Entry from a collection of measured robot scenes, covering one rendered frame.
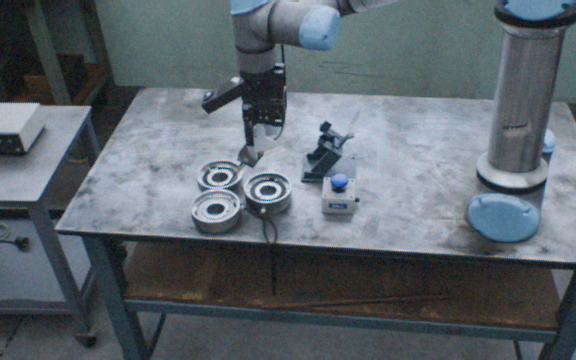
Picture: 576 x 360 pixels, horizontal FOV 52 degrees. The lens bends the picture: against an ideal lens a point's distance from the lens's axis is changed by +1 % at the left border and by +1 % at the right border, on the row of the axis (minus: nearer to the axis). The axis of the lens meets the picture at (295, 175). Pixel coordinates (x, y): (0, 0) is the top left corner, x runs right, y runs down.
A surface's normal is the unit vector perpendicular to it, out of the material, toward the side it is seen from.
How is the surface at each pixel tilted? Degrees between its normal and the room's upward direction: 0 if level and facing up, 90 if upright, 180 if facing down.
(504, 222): 98
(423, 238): 0
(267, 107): 90
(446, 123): 0
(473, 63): 90
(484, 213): 98
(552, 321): 0
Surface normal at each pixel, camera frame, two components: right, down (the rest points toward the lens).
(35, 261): -0.02, -0.78
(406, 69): -0.11, 0.63
